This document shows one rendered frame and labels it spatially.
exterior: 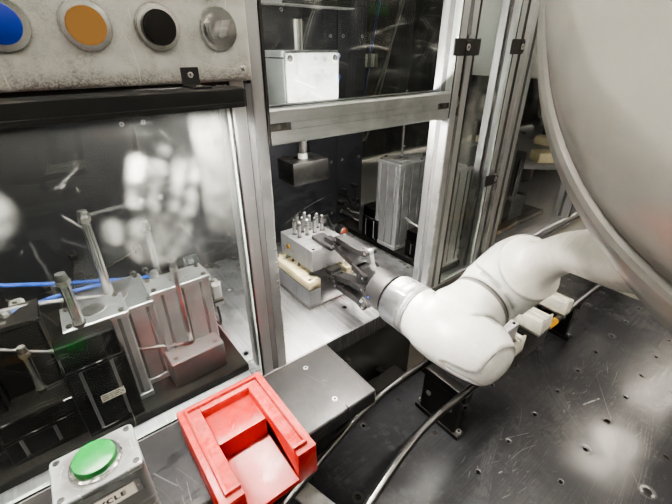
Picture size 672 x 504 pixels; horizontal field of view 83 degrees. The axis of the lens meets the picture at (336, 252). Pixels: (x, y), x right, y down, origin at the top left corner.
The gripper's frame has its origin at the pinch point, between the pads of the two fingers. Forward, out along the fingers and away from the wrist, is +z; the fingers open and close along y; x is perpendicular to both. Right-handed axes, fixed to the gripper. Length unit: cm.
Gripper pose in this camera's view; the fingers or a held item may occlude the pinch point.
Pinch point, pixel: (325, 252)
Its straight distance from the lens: 81.6
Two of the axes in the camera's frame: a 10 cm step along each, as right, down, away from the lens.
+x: -7.9, 2.9, -5.4
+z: -6.1, -3.9, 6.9
